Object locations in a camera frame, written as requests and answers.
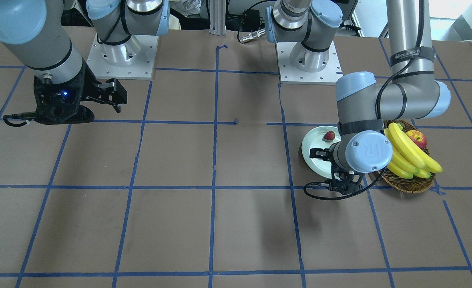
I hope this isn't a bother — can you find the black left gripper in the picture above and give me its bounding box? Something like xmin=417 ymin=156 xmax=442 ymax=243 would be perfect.
xmin=309 ymin=144 xmax=336 ymax=162

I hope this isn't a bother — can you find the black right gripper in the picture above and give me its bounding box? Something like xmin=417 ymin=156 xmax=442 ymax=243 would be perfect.
xmin=82 ymin=61 xmax=127 ymax=113

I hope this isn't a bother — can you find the small red strawberry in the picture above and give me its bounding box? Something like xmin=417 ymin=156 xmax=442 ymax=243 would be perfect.
xmin=323 ymin=130 xmax=336 ymax=142

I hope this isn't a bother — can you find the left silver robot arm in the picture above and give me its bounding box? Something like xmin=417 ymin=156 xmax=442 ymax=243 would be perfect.
xmin=265 ymin=0 xmax=451 ymax=173

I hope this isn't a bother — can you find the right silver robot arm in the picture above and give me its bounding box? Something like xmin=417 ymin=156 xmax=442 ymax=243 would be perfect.
xmin=0 ymin=0 xmax=170 ymax=122

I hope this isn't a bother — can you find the light green plate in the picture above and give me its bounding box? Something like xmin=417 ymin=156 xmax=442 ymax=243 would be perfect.
xmin=301 ymin=126 xmax=341 ymax=178

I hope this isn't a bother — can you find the yellow banana bunch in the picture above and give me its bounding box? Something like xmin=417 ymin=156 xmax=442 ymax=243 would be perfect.
xmin=384 ymin=122 xmax=443 ymax=179

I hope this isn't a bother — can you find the red yellow apple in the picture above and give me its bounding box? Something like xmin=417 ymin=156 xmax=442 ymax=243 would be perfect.
xmin=406 ymin=130 xmax=427 ymax=150

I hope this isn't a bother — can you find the brown wicker basket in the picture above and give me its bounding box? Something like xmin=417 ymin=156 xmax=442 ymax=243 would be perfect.
xmin=382 ymin=120 xmax=436 ymax=194

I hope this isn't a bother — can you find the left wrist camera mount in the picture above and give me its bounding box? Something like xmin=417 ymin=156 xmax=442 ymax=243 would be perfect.
xmin=328 ymin=164 xmax=364 ymax=198

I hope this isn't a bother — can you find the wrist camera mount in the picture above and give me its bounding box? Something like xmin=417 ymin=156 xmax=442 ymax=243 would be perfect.
xmin=328 ymin=164 xmax=364 ymax=198
xmin=32 ymin=72 xmax=94 ymax=125

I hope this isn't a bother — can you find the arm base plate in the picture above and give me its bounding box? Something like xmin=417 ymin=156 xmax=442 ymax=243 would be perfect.
xmin=86 ymin=35 xmax=160 ymax=80
xmin=275 ymin=41 xmax=343 ymax=85

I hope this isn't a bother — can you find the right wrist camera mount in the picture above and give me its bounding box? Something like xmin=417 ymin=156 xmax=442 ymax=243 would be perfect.
xmin=32 ymin=72 xmax=94 ymax=125

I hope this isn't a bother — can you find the aluminium frame post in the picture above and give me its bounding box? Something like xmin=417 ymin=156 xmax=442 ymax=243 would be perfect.
xmin=206 ymin=0 xmax=227 ymax=37

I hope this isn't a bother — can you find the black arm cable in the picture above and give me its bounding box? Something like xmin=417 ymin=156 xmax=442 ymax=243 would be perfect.
xmin=303 ymin=0 xmax=426 ymax=200

